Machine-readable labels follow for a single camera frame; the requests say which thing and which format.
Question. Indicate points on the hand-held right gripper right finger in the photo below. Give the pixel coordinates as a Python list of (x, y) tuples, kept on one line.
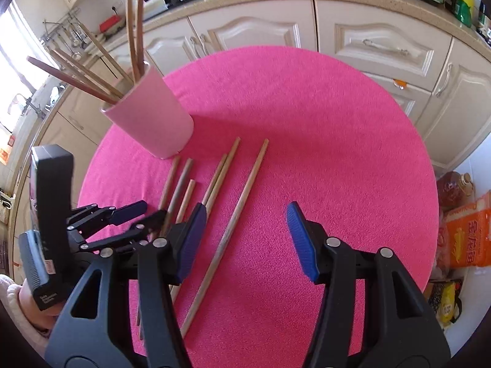
[(301, 245)]

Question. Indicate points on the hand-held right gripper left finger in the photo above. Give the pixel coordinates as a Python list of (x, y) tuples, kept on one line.
[(190, 237)]

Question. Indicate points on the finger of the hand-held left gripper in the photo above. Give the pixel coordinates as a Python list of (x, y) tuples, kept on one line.
[(128, 212), (149, 223)]

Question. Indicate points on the pink cup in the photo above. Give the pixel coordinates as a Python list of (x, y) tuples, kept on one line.
[(153, 122)]

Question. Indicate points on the person's left forearm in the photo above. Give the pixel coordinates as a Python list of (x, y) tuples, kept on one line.
[(9, 291)]

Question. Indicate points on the row of hanging metal utensils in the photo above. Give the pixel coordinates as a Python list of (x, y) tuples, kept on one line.
[(76, 40)]

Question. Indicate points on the person's left hand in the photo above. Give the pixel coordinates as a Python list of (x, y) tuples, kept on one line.
[(28, 299)]

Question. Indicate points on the chrome faucet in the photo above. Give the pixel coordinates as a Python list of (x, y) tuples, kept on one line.
[(28, 105)]

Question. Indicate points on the pink tablecloth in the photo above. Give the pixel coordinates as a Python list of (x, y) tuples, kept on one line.
[(307, 142)]

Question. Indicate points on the yellow dark food packet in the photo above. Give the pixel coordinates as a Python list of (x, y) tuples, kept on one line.
[(445, 303)]

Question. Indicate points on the window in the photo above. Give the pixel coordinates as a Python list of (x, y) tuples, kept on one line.
[(15, 46)]

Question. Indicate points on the cooking oil bottle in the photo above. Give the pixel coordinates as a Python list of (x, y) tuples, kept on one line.
[(454, 191)]

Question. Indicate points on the orange rice bag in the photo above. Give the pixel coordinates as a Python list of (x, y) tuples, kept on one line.
[(468, 237)]

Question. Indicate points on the metal utensil rack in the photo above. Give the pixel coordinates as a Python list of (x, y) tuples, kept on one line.
[(57, 27)]

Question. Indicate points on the red container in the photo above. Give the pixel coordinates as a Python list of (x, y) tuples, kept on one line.
[(111, 23)]

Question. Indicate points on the orange sticker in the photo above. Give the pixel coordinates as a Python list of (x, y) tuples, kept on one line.
[(400, 84)]

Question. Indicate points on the cream base cabinets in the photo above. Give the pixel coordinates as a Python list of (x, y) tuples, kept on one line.
[(383, 46)]

